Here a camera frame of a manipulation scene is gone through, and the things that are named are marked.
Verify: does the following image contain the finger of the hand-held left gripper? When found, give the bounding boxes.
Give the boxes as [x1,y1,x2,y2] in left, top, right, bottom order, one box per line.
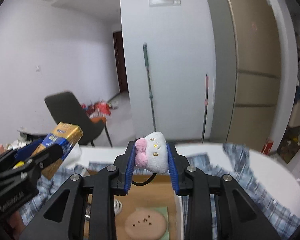
[20,144,64,178]
[0,137,52,172]

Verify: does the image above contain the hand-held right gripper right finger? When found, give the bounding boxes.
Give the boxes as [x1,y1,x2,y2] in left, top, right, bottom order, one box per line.
[165,142,282,240]

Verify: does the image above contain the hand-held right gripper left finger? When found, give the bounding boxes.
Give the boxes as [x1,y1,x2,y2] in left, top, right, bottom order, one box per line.
[19,141,137,240]

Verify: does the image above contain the white plush with pink bow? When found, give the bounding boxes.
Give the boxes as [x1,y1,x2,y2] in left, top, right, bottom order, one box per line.
[131,131,170,187]

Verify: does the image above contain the orange blue packet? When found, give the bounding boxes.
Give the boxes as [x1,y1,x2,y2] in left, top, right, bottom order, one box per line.
[39,122,84,180]

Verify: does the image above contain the beige powder puff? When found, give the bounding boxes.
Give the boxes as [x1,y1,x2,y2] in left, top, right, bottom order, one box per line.
[124,209,168,240]

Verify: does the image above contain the person's left hand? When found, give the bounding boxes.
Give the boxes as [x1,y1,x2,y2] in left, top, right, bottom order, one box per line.
[6,209,25,236]

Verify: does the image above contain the black chair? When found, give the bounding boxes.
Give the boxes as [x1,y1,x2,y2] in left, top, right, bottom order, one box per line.
[44,92,113,147]

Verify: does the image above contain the blue plaid cloth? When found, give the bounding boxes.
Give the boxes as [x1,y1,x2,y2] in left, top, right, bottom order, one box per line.
[19,144,300,240]

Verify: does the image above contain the red bags on floor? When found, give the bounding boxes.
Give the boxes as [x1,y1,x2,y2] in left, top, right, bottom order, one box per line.
[81,101,115,120]

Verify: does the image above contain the red cardboard box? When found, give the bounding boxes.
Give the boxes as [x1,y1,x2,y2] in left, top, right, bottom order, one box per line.
[261,139,274,155]

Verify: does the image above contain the dark wooden door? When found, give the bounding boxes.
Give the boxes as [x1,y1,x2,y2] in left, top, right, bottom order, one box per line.
[112,31,129,93]

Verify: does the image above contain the gold refrigerator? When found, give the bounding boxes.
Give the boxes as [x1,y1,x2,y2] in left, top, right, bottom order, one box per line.
[207,0,282,153]

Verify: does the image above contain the beige cabinet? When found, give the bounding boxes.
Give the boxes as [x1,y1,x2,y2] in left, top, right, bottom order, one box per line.
[289,100,300,128]

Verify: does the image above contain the white charger cable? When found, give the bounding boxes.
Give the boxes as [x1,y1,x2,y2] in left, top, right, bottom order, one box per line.
[114,199,123,216]

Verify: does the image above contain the pink handled broom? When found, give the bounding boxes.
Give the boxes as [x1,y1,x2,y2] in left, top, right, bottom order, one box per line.
[201,74,210,143]

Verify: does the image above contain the grey mop handle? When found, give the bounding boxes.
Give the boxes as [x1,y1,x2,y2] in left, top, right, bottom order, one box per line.
[143,42,157,132]

